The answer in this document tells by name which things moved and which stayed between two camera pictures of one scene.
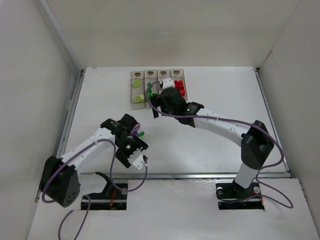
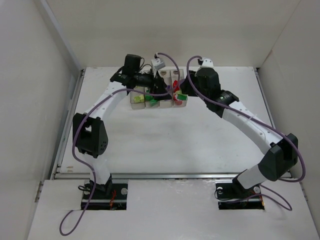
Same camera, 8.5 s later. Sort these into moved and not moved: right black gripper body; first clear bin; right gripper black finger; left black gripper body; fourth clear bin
Moved: right gripper black finger; left black gripper body; right black gripper body
Not moved: first clear bin; fourth clear bin
